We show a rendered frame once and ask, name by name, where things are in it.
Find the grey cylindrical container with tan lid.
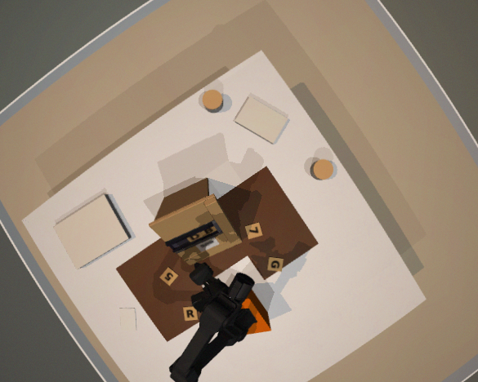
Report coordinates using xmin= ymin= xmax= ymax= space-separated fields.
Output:
xmin=310 ymin=160 xmax=333 ymax=180
xmin=203 ymin=90 xmax=223 ymax=113

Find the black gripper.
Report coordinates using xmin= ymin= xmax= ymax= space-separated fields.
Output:
xmin=189 ymin=263 xmax=229 ymax=295

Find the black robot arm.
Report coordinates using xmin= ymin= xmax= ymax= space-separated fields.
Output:
xmin=169 ymin=273 xmax=257 ymax=382

